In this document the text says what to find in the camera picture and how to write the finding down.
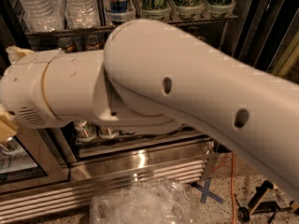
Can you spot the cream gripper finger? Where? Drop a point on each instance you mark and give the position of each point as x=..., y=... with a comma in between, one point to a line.
x=15, y=53
x=8, y=126

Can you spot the clear water bottle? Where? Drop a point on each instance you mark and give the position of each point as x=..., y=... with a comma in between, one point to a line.
x=43, y=15
x=82, y=14

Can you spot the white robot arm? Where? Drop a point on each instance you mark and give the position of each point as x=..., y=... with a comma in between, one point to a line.
x=152, y=77

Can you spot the left closed fridge door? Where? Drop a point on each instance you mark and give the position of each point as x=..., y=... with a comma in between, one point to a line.
x=30, y=159

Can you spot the steel fridge base grille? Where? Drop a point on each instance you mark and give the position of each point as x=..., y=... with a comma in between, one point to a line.
x=186, y=162

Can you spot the open glass fridge door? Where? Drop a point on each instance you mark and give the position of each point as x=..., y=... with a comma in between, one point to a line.
x=267, y=35

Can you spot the front left pale can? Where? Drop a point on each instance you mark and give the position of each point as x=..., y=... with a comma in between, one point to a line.
x=86, y=131

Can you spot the pale can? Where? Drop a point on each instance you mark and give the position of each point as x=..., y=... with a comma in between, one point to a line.
x=86, y=131
x=108, y=133

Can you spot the crumpled clear plastic wrap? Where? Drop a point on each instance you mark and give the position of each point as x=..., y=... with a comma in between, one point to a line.
x=160, y=201

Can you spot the blue tape cross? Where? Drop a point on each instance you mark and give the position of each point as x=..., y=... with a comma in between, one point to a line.
x=206, y=192

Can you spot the top wire shelf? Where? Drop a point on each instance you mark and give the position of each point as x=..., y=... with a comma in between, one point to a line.
x=110, y=28

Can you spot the yellow black stand frame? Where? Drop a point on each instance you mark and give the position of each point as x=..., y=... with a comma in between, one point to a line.
x=258, y=205

